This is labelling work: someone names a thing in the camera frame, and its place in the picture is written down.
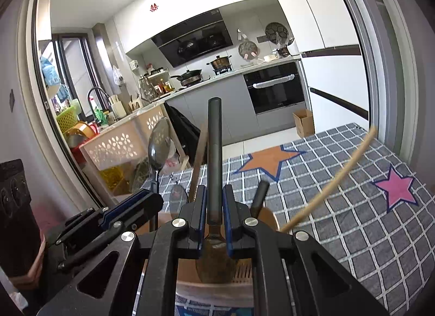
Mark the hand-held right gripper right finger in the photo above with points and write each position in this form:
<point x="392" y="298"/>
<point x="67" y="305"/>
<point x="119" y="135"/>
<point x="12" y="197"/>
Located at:
<point x="227" y="214"/>

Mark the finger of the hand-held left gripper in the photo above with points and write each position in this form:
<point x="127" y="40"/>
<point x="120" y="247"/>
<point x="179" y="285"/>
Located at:
<point x="129" y="204"/>
<point x="146" y="212"/>

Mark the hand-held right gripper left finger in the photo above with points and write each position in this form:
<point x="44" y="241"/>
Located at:
<point x="203" y="207"/>

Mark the beige plastic utensil holder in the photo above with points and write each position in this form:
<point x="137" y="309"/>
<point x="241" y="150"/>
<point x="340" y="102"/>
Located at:
<point x="217" y="290"/>

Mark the beige flower-hole storage cart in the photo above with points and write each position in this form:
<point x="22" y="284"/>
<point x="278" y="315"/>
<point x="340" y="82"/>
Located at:
<point x="112" y="148"/>

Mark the black device with round knobs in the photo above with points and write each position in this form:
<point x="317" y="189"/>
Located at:
<point x="15" y="217"/>

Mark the black jacket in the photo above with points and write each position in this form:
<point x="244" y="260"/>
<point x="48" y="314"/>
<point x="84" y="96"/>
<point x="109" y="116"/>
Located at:
<point x="183" y="129"/>

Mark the orange plastic basin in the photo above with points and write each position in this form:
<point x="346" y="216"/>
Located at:
<point x="81" y="131"/>

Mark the grey lower cabinets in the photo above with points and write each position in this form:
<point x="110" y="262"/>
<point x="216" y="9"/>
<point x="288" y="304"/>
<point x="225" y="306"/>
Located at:
<point x="210" y="112"/>

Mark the yellow plastic basket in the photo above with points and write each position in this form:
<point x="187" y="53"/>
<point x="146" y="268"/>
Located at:
<point x="68" y="117"/>

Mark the grey checked star tablecloth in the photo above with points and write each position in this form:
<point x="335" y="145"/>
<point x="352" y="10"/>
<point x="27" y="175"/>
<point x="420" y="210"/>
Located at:
<point x="340" y="234"/>

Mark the cardboard box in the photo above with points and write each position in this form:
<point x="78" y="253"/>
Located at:
<point x="304" y="124"/>

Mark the kitchen faucet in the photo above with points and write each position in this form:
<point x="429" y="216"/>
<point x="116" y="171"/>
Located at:
<point x="97" y="89"/>

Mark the white plastic bag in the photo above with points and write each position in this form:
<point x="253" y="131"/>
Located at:
<point x="118" y="75"/>

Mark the black built-in oven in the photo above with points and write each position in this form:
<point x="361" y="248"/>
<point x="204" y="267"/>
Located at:
<point x="275" y="92"/>

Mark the black wok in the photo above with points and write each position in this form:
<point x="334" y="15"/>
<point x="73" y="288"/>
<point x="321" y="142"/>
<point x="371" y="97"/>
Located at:
<point x="188" y="75"/>

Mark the steel pot with lid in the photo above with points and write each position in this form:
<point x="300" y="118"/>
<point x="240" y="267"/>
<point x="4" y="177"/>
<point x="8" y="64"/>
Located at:
<point x="219" y="63"/>

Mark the blue hanging towel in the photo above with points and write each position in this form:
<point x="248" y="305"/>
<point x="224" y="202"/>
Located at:
<point x="51" y="75"/>

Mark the black range hood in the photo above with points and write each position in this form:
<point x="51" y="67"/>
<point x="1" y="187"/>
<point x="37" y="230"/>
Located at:
<point x="193" y="44"/>

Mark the round metal steamer rack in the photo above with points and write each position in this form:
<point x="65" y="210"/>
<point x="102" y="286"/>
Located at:
<point x="248" y="49"/>

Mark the white refrigerator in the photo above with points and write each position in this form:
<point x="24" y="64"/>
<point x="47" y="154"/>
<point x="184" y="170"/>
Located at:
<point x="333" y="81"/>

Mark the small pot on counter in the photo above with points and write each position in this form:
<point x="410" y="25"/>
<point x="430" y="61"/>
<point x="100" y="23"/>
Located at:
<point x="284" y="51"/>

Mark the round dark divided tray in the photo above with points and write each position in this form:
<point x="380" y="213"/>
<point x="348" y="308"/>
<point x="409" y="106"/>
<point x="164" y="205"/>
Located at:
<point x="277" y="32"/>

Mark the white upper cabinets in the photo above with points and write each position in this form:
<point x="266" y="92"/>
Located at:
<point x="176" y="13"/>

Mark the red paper-cut sticker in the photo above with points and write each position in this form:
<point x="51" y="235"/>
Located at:
<point x="153" y="7"/>

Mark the white wall socket box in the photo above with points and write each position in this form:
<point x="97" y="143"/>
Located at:
<point x="133" y="64"/>

